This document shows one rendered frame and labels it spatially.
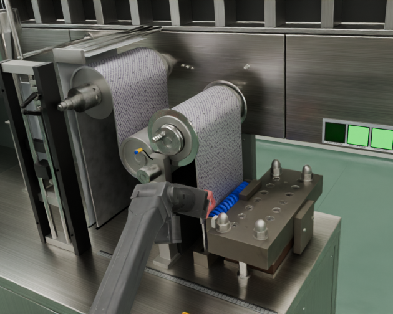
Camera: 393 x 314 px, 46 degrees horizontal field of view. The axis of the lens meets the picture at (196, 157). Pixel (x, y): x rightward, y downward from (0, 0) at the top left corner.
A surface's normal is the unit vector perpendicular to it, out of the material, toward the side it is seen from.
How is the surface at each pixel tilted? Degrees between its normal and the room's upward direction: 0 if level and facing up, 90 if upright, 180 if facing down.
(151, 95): 92
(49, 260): 0
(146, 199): 12
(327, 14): 90
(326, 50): 90
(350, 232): 0
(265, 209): 0
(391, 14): 90
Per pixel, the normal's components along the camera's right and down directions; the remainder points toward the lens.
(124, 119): 0.85, 0.18
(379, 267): -0.07, -0.91
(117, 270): -0.24, -0.82
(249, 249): -0.52, 0.39
